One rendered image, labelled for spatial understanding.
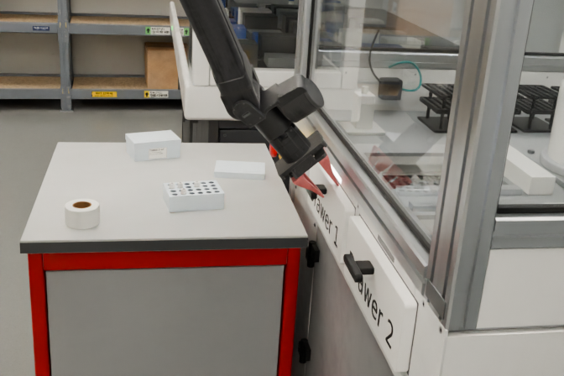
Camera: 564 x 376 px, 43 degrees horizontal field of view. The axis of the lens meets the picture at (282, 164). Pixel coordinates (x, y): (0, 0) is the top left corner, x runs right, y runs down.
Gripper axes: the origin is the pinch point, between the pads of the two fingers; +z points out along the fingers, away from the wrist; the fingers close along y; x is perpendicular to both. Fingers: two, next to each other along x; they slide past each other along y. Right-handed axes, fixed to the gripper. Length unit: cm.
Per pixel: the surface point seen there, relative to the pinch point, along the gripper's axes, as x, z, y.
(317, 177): 10.5, 1.7, -1.4
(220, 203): 27.1, -0.8, -23.6
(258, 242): 12.9, 6.0, -19.8
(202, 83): 83, -13, -17
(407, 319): -42.4, 2.9, 1.0
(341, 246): -10.6, 5.7, -3.9
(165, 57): 382, 19, -66
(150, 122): 345, 40, -97
